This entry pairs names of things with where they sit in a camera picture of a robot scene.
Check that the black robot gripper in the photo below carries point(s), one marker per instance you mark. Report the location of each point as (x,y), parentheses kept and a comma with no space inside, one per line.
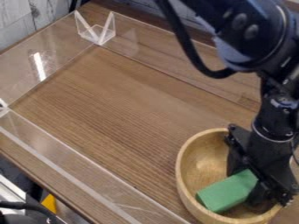
(267,158)

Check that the green rectangular block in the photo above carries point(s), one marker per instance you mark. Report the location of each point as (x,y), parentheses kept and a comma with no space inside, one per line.
(227,193)

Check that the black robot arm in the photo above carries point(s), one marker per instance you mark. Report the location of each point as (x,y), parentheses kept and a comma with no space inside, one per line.
(256,36)

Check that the brown wooden bowl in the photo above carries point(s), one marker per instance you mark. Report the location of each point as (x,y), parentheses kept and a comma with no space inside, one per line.
(202,166)

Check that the yellow object under table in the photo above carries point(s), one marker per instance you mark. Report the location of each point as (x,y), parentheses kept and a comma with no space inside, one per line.
(49,203)

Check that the clear acrylic corner bracket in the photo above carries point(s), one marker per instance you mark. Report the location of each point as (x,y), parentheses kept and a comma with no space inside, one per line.
(95,33)

